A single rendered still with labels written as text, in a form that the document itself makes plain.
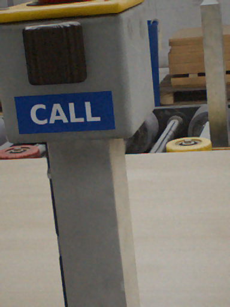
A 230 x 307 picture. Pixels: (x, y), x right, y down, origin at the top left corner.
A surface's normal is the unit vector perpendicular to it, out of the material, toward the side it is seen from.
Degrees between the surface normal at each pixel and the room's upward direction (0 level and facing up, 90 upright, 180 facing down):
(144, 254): 0
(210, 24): 90
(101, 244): 90
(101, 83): 90
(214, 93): 90
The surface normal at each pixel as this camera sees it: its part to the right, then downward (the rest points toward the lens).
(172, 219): -0.10, -0.96
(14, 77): -0.21, 0.26
